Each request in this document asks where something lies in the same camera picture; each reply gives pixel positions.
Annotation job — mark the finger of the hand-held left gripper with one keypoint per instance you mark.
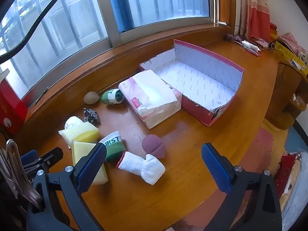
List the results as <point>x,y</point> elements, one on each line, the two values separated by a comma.
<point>28,155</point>
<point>51,154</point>

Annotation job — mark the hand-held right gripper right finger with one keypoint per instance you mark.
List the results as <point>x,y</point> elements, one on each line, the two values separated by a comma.
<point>216,170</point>

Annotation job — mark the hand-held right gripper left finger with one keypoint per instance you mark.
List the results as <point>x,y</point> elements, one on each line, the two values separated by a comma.
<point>92,167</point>

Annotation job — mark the yellow sponge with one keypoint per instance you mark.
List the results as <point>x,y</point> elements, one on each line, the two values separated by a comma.
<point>83,152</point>
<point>80,132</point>

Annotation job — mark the white sock with red trim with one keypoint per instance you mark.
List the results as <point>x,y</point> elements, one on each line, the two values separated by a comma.
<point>144,168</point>

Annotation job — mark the purple makeup sponge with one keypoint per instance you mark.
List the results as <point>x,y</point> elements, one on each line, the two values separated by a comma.
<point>152,145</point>

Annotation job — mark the beige egg-shaped sponge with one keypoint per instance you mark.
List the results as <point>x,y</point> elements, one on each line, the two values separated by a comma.
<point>91,98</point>

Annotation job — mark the green white sock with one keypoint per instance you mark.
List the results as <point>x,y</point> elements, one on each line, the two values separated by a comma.
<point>109,97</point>
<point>114,149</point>

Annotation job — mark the pink cardboard box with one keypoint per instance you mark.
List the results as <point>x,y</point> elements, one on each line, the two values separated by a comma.
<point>192,77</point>

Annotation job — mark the red box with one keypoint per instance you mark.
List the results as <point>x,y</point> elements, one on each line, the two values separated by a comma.
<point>12,108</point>

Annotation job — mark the foam floor mat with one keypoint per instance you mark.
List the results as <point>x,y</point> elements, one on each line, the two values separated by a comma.
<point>269,137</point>

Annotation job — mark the printed blanket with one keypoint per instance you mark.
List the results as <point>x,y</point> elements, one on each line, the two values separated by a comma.
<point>292,178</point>

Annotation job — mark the pink white tissue pack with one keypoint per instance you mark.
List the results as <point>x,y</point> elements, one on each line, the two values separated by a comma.
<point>149,96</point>

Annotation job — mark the scissors and clutter on sill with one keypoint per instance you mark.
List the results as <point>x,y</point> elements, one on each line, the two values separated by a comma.
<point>250,51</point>

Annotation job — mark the white crumpled item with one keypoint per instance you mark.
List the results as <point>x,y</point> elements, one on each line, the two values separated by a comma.
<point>249,45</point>

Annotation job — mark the purple yarn ball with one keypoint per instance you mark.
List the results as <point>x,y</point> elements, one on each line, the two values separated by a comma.
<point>238,38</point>
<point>228,37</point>

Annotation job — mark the pink white small item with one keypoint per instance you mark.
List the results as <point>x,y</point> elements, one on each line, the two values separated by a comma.
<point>262,42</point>

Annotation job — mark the dark round item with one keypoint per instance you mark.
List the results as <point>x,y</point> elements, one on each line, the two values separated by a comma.
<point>272,46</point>

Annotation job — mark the yellow box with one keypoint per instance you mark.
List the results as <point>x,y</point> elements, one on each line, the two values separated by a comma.
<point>286,53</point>

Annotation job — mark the small white device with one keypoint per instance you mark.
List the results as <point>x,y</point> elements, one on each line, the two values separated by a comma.
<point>222,23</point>

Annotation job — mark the floral cloth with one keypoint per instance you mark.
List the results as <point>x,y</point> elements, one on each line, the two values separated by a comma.
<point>292,42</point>

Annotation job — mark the pink white curtain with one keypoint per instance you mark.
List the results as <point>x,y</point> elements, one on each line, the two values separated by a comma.
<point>258,12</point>

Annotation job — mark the window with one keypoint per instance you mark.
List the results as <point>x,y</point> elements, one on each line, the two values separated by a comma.
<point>156,2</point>

